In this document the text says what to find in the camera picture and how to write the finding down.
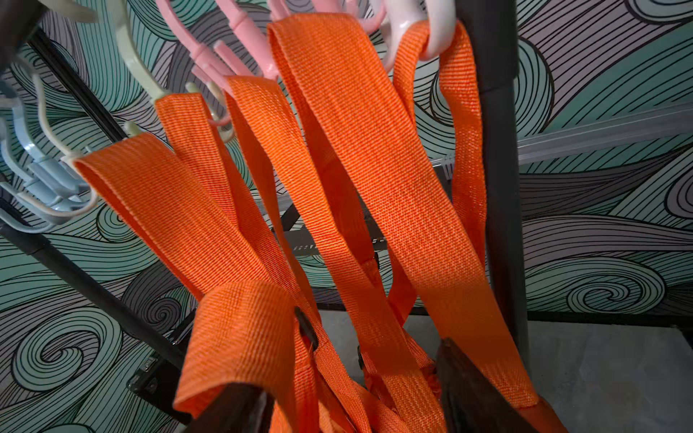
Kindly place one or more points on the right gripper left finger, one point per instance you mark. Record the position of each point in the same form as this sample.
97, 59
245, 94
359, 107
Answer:
238, 408

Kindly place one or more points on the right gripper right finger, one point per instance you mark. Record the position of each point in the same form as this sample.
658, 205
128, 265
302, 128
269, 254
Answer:
469, 401

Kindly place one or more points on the large orange backpack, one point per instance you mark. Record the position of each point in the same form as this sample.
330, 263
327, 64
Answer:
274, 148

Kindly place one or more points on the light blue hook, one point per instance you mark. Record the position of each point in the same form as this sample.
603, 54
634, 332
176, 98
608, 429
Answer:
56, 175
33, 186

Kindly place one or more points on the light blue hook leftmost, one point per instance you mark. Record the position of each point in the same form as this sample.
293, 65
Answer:
33, 186

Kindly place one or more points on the pink hook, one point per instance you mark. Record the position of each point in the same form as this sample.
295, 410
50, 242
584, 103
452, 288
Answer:
250, 35
279, 10
202, 56

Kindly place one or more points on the pale green hook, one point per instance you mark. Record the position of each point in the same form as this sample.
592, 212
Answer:
121, 28

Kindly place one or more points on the black clothes rack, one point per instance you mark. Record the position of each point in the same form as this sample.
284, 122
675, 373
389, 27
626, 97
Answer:
493, 29

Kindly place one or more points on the black case on wall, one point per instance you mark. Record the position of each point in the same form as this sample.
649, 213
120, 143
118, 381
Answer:
156, 379

